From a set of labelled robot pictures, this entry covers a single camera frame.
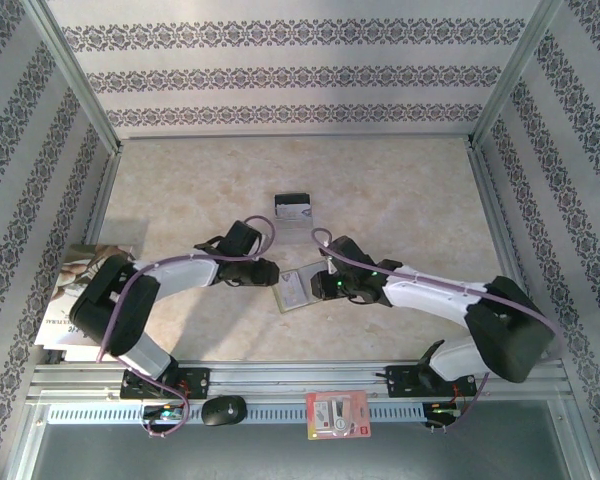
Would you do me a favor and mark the white printed credit card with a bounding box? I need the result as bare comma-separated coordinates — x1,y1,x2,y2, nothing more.
281,269,314,307

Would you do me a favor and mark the clear acrylic card stand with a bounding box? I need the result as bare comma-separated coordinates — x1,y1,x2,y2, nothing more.
273,192,315,246

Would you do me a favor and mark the silver patterned credit card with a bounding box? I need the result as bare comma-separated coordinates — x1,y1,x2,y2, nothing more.
275,204,314,222

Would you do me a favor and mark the red USB drive package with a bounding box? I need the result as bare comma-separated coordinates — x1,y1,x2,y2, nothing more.
304,389,371,441

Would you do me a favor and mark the black computer mouse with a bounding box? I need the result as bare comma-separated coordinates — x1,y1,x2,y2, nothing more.
201,394,247,428

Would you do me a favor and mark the grey sheet metal panel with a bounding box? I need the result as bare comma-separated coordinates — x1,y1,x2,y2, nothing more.
29,422,581,480

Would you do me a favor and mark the printed magazine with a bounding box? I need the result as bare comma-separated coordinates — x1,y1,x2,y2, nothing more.
33,243,137,350

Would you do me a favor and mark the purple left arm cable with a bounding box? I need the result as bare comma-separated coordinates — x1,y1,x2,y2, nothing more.
95,214,278,440

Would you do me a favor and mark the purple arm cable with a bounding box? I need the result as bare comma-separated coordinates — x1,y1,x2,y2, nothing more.
95,214,278,440
309,227,564,435

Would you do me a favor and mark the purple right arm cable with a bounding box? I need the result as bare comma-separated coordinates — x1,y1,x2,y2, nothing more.
309,227,564,435

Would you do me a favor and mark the aluminium mounting rail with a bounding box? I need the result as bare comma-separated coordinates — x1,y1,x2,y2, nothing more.
27,358,567,401

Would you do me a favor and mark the aluminium back rail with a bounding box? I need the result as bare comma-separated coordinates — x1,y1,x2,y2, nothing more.
119,132,474,143

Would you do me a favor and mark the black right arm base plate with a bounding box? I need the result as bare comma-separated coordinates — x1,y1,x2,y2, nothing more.
387,364,479,400

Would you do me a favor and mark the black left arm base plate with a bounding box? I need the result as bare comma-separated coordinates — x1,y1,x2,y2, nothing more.
119,367,211,400

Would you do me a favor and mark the grey slotted cable duct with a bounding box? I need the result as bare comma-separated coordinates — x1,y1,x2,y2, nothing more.
47,403,426,426

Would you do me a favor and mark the aluminium side rail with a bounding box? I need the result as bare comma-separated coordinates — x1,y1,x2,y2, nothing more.
467,144,549,360
81,149,125,246

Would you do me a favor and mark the aluminium frame post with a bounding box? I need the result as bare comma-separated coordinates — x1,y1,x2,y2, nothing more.
22,0,125,157
467,0,572,151

